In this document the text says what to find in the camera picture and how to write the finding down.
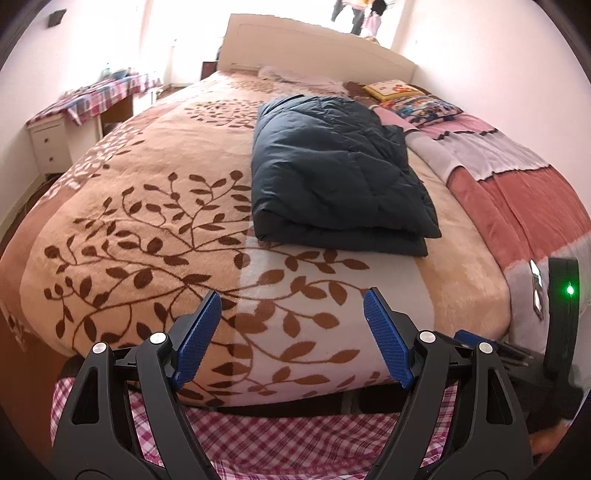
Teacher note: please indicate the dark navy puffer jacket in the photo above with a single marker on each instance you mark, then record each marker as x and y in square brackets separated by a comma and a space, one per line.
[327, 173]

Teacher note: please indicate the yellow patterned pillow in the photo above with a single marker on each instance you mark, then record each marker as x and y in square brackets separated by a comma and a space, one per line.
[391, 89]

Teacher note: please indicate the beige brown leaf-pattern blanket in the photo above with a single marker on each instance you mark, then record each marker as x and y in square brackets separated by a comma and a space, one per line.
[158, 213]

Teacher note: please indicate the colourful cartoon pillow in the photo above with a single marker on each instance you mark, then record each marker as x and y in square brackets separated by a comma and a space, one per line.
[422, 109]

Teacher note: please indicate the white bedside drawer cabinet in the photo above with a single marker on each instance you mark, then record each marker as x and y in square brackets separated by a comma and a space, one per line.
[58, 142]

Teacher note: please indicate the pink plaid shirt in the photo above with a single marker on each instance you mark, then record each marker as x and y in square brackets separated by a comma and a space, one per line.
[240, 447]

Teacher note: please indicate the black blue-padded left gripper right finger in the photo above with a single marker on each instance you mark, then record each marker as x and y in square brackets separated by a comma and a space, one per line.
[487, 437]

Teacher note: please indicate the person's right hand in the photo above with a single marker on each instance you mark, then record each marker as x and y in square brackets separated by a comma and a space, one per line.
[545, 441]

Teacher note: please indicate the cream wooden headboard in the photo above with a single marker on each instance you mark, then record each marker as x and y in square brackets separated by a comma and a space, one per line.
[254, 41]

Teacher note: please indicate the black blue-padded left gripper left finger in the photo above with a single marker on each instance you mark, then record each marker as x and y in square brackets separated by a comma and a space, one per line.
[96, 436]

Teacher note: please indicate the pink striped folded blanket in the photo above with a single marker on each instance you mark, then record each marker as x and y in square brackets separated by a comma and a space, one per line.
[524, 209]

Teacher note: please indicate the red plaid tablecloth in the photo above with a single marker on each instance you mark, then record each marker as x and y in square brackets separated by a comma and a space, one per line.
[87, 102]

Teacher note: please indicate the light pink crumpled cloth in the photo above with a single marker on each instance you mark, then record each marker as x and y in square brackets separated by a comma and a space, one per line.
[309, 81]

